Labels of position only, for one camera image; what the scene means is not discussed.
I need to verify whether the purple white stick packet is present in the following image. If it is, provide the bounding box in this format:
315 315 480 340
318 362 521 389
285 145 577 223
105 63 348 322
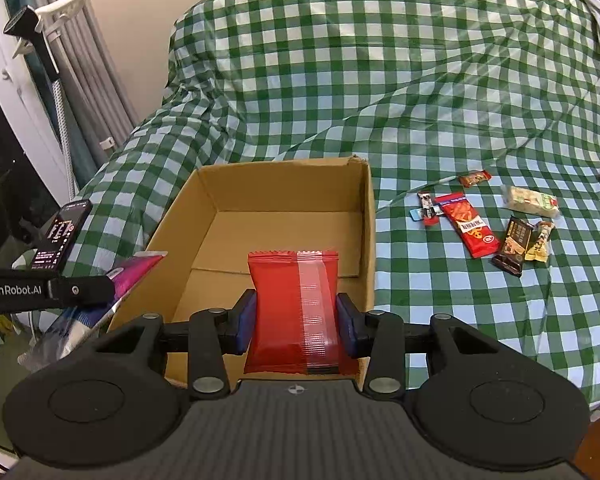
18 252 168 373

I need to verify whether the yellow wafer packet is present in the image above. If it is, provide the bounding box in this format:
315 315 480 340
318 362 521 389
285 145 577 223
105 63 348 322
524 221 555 263

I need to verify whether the red cracker packet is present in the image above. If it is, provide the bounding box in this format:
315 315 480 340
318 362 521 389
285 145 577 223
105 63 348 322
434 192 500 258

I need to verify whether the dark brown cracker packet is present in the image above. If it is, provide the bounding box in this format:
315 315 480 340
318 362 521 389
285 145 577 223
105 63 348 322
492 216 533 278

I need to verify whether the red white small sachet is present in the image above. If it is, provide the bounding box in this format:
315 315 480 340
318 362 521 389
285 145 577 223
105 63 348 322
417 191 439 226

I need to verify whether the plain red snack packet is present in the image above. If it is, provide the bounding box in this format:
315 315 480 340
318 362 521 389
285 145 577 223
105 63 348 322
244 250 360 376

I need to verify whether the blue stick sachet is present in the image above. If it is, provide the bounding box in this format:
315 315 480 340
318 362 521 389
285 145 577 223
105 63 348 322
410 209 422 221

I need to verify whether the white green nougat bar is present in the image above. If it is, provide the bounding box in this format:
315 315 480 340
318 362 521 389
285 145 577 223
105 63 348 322
503 185 560 218

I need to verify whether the small orange brown candy bar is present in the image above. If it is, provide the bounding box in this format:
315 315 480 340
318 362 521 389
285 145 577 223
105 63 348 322
458 170 492 188

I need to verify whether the black smartphone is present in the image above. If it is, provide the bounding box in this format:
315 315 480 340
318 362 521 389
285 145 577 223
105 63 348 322
31 200 92 271

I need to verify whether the grey curtain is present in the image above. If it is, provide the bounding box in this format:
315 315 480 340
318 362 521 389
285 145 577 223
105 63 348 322
5 0 138 183

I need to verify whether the green checkered sofa cover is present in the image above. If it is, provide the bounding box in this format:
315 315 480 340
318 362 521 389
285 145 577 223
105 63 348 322
66 0 600 404

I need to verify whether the open cardboard box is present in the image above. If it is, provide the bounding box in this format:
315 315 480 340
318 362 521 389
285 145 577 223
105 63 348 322
107 155 377 391

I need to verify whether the white door frame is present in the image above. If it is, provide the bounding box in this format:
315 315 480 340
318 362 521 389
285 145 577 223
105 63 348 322
0 0 69 205

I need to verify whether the black pole with braided cable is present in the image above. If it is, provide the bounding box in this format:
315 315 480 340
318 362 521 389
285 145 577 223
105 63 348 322
3 6 76 200

